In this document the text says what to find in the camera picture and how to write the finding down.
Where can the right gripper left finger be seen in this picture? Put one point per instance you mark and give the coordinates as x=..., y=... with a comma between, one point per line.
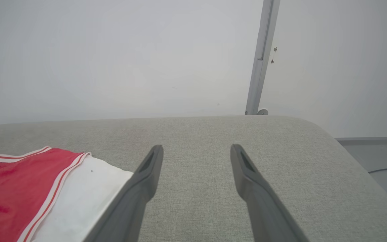
x=129, y=205

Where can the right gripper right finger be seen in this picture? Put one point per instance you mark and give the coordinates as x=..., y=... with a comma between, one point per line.
x=264, y=208

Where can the red and white garment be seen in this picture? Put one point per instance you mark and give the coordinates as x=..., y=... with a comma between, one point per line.
x=12, y=195

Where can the grey baseboard strip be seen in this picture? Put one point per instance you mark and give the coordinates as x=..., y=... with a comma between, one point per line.
x=375, y=140

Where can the grey metal pole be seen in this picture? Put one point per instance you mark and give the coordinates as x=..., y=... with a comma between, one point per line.
x=262, y=50

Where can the grey round floor bracket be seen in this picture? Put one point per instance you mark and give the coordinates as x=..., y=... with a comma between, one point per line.
x=263, y=112

